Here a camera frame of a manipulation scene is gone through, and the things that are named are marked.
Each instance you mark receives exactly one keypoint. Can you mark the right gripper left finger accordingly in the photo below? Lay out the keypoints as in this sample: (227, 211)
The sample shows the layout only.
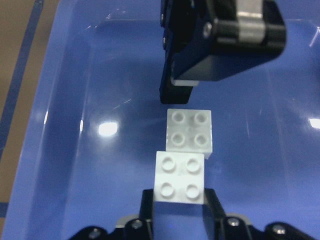
(146, 210)

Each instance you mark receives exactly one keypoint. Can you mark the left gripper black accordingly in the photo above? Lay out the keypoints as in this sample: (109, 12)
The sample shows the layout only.
(243, 34)

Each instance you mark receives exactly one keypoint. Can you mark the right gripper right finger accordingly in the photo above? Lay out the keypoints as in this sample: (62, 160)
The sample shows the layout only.
(212, 214)

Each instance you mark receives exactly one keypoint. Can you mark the blue plastic tray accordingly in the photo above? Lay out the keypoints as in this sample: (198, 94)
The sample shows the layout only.
(97, 123)

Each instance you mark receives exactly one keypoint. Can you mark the white block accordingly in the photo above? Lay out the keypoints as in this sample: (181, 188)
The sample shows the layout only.
(189, 131)
(179, 177)

